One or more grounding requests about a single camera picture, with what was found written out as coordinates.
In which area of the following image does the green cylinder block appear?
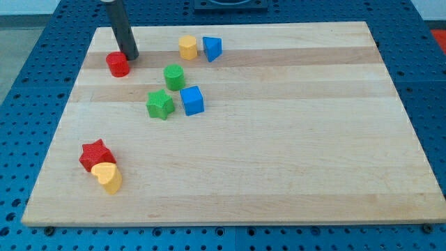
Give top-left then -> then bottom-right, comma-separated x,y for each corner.
163,64 -> 185,91

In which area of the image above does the blue triangle block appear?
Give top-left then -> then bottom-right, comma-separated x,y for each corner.
203,37 -> 222,62

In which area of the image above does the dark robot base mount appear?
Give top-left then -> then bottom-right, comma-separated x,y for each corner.
191,0 -> 268,12

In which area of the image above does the red star block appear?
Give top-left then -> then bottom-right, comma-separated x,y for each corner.
79,139 -> 116,172

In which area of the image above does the yellow heart block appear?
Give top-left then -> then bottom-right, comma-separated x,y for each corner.
91,162 -> 123,195

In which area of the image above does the red cylinder block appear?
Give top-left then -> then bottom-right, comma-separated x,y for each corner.
106,52 -> 130,77

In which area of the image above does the wooden board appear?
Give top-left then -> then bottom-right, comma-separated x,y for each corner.
22,22 -> 445,227

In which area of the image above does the yellow octagon block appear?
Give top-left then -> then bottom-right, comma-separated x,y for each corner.
178,35 -> 198,60

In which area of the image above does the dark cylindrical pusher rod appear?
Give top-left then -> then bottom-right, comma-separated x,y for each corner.
102,0 -> 139,61

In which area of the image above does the blue cube block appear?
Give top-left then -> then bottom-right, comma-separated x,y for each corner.
180,86 -> 204,116

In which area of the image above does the green star block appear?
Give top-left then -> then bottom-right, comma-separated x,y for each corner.
146,89 -> 175,120

